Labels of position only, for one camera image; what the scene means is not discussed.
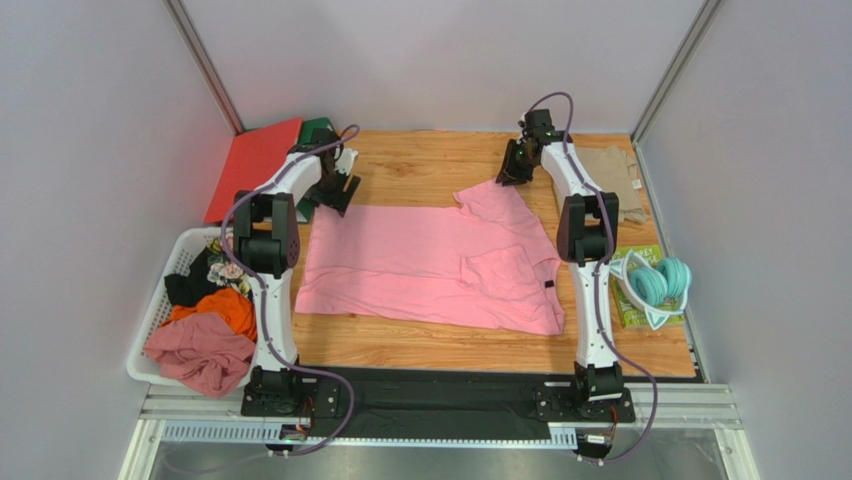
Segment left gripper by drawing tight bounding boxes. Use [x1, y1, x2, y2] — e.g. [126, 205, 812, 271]
[303, 165, 360, 216]

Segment pink t-shirt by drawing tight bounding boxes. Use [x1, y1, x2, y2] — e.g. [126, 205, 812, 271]
[295, 182, 565, 336]

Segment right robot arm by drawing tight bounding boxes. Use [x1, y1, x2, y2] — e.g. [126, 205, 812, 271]
[496, 108, 625, 420]

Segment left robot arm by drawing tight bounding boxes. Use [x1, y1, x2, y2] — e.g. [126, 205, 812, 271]
[221, 124, 360, 417]

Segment green binder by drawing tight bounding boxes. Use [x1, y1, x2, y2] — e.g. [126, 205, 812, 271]
[292, 117, 334, 224]

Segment red binder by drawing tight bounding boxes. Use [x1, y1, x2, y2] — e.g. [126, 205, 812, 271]
[203, 117, 303, 224]

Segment folded beige t-shirt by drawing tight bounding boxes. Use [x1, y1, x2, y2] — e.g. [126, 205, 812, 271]
[542, 144, 649, 224]

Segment floral garment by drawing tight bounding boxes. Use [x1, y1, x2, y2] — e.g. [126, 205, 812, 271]
[204, 237, 252, 300]

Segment orange garment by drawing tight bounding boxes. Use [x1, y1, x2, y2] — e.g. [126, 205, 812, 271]
[161, 287, 258, 342]

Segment white laundry basket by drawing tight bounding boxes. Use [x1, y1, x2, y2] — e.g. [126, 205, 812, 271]
[127, 227, 255, 388]

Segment teal headphones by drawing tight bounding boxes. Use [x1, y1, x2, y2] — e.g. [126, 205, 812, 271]
[610, 250, 693, 331]

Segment black base mat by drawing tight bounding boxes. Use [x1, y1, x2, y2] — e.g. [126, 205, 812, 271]
[176, 362, 637, 442]

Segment dusty pink garment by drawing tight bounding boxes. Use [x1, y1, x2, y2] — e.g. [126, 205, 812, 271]
[144, 313, 256, 398]

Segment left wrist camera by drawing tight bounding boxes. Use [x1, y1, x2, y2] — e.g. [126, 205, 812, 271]
[335, 147, 358, 177]

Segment aluminium mounting rail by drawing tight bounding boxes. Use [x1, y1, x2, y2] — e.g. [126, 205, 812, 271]
[120, 367, 758, 479]

